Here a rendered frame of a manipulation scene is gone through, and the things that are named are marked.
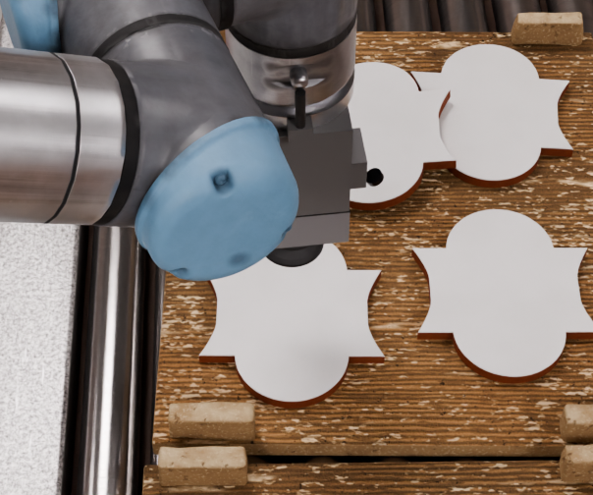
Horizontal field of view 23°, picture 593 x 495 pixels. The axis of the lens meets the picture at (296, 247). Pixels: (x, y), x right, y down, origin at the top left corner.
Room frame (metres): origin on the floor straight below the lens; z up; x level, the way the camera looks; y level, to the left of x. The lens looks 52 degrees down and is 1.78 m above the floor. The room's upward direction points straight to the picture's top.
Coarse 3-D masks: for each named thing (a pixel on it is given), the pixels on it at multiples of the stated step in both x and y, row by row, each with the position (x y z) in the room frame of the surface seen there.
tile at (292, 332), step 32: (320, 256) 0.65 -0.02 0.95; (224, 288) 0.63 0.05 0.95; (256, 288) 0.63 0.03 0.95; (288, 288) 0.63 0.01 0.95; (320, 288) 0.63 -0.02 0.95; (352, 288) 0.63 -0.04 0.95; (224, 320) 0.60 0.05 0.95; (256, 320) 0.60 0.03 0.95; (288, 320) 0.60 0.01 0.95; (320, 320) 0.60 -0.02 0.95; (352, 320) 0.60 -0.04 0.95; (224, 352) 0.57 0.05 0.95; (256, 352) 0.57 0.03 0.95; (288, 352) 0.57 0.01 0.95; (320, 352) 0.57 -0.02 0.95; (352, 352) 0.57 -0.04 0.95; (256, 384) 0.54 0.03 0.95; (288, 384) 0.54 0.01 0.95; (320, 384) 0.54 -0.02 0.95
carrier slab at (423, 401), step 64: (576, 64) 0.87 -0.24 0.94; (576, 128) 0.79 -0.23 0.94; (448, 192) 0.73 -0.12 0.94; (512, 192) 0.73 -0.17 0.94; (576, 192) 0.73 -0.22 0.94; (384, 256) 0.66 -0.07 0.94; (192, 320) 0.60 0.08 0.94; (384, 320) 0.60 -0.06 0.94; (192, 384) 0.55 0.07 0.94; (384, 384) 0.55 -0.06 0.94; (448, 384) 0.55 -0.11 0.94; (512, 384) 0.55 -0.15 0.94; (576, 384) 0.55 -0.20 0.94; (256, 448) 0.50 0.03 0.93; (320, 448) 0.50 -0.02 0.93; (384, 448) 0.50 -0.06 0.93; (448, 448) 0.50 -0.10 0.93; (512, 448) 0.50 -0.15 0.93
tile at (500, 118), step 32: (448, 64) 0.86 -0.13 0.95; (480, 64) 0.86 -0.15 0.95; (512, 64) 0.86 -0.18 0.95; (480, 96) 0.82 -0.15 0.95; (512, 96) 0.82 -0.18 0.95; (544, 96) 0.82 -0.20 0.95; (448, 128) 0.79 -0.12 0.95; (480, 128) 0.79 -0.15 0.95; (512, 128) 0.79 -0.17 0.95; (544, 128) 0.79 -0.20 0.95; (480, 160) 0.75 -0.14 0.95; (512, 160) 0.75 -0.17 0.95
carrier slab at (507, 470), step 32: (256, 480) 0.47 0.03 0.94; (288, 480) 0.47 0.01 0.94; (320, 480) 0.47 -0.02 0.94; (352, 480) 0.47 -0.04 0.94; (384, 480) 0.47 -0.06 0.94; (416, 480) 0.47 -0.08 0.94; (448, 480) 0.47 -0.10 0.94; (480, 480) 0.47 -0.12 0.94; (512, 480) 0.47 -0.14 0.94; (544, 480) 0.47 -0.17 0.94; (576, 480) 0.47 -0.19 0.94
